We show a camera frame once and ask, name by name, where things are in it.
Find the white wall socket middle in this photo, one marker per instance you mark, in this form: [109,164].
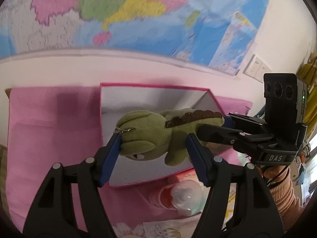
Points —
[263,69]

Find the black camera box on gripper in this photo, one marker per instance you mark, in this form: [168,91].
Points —
[285,101]

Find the pink floral tablecloth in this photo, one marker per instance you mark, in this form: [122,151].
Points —
[68,124]

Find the white wall socket left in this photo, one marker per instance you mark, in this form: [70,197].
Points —
[253,66]

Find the white pump lotion bottle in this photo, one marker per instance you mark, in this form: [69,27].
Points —
[187,197]

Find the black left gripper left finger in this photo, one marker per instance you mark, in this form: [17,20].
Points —
[52,211]

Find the person's right hand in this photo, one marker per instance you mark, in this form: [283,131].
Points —
[273,175]

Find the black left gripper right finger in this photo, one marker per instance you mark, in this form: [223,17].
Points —
[238,204]

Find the yellow garment on chair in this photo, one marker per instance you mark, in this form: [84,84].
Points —
[307,72]

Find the colourful wall map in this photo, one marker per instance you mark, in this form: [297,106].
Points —
[215,34]

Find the pink open cardboard box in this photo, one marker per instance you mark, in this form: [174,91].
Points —
[116,100]

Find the pink sleeved right forearm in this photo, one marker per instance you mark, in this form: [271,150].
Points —
[287,203]

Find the green plush dinosaur toy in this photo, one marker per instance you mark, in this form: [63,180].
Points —
[148,135]

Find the white wall socket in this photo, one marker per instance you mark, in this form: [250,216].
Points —
[263,69]
[253,66]

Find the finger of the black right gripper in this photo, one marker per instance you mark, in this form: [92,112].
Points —
[223,136]
[247,124]

